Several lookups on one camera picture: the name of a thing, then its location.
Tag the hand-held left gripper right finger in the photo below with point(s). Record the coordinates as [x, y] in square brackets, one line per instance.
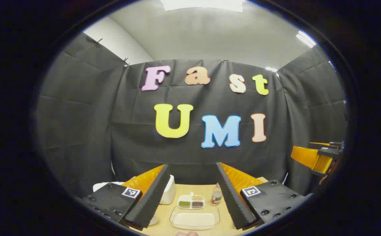
[233, 196]

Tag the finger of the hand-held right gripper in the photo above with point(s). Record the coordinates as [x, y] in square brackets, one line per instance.
[308, 157]
[321, 144]

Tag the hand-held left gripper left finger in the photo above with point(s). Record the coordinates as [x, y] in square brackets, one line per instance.
[151, 196]

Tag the clear tray of white rice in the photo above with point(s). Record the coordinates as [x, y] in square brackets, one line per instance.
[195, 219]

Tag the white rice cooker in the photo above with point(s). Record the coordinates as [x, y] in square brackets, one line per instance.
[103, 186]

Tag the clear plastic bottle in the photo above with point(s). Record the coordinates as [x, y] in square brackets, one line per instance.
[216, 196]

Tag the white toaster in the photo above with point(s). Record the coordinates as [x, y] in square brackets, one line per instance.
[169, 193]

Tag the white divided bean dish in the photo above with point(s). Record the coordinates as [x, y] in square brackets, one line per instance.
[190, 201]

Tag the black backdrop cloth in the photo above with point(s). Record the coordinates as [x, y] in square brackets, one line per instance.
[210, 157]

